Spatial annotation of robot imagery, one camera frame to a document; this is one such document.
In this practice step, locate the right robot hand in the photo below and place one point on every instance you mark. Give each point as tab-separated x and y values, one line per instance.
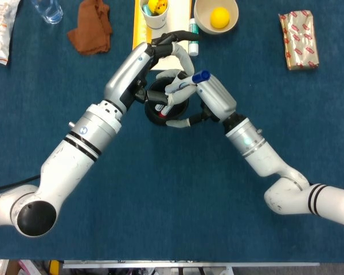
218	97

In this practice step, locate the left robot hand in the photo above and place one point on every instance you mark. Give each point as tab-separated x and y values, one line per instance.
126	74

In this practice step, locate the blue-capped white marker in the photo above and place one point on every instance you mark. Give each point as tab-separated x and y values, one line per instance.
200	76

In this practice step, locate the black mesh pen holder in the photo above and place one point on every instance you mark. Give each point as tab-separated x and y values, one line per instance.
152	115

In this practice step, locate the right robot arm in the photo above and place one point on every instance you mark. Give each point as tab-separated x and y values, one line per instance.
263	154

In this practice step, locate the red-capped white marker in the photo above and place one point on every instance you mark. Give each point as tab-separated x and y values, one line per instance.
165	111

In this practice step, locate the yellow and white notebook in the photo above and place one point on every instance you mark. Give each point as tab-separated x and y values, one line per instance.
140	31

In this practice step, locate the green and white glue stick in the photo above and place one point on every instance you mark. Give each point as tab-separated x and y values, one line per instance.
193	49

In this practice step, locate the brown cloth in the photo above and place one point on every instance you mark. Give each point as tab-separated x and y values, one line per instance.
90	28

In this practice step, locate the white paper cup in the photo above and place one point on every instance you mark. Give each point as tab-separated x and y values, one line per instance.
154	21

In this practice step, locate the teal small item in cup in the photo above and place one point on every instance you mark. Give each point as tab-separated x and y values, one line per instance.
146	10

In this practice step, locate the yellow toy figure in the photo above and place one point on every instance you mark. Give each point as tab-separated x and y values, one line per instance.
157	6

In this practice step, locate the beige bowl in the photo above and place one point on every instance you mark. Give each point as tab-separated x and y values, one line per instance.
203	20

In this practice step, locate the yellow ball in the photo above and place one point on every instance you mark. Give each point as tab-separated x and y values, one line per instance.
219	17

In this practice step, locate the clear plastic cup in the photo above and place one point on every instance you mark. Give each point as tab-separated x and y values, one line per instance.
50	13

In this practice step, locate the gold and red snack packet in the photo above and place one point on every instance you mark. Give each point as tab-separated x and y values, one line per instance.
301	40

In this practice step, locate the blue felt table cover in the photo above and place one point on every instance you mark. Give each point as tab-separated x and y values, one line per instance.
172	200

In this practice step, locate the pink paper packet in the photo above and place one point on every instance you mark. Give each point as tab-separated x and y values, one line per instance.
28	267

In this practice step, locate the aluminium table edge rail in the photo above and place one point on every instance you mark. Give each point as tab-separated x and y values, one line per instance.
189	264

